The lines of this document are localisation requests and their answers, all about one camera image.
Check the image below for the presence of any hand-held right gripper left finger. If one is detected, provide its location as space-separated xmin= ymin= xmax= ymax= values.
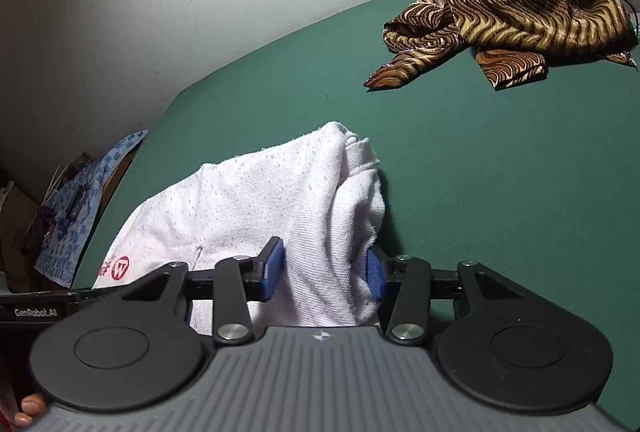
xmin=122 ymin=236 xmax=286 ymax=347

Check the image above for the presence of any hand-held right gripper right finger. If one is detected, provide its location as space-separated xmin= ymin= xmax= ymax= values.
xmin=365 ymin=245 xmax=531 ymax=346

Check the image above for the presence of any white shirt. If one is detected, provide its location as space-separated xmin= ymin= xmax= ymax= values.
xmin=92 ymin=119 xmax=387 ymax=338

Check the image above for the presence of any gold tiger-striped cloth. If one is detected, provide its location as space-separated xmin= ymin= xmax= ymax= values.
xmin=364 ymin=0 xmax=640 ymax=90

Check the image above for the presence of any person's left hand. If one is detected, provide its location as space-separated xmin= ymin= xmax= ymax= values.
xmin=14 ymin=393 xmax=50 ymax=428

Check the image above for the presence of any blue patterned cloth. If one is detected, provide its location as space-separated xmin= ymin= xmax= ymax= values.
xmin=34 ymin=129 xmax=150 ymax=285

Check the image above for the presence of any small dark object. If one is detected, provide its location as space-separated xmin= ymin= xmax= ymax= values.
xmin=65 ymin=185 xmax=88 ymax=220

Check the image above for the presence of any green table cover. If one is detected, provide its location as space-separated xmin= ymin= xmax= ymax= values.
xmin=70 ymin=0 xmax=640 ymax=418

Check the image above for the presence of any dark wooden shelf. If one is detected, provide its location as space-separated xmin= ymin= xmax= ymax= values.
xmin=97 ymin=145 xmax=146 ymax=223

